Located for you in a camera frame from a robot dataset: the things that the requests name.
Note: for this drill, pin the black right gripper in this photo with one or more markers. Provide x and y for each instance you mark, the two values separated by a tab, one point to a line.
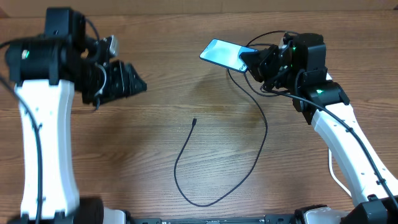
259	63

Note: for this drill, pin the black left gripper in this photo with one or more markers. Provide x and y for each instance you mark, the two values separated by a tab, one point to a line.
125	75

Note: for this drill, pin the Samsung Galaxy smartphone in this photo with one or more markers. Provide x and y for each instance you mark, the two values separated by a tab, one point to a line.
226	54

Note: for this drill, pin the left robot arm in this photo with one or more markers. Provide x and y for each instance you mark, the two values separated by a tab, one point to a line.
47	71

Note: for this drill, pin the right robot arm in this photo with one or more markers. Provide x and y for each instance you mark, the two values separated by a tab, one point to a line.
296	69

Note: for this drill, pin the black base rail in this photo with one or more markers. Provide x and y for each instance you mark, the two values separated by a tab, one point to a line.
266	219

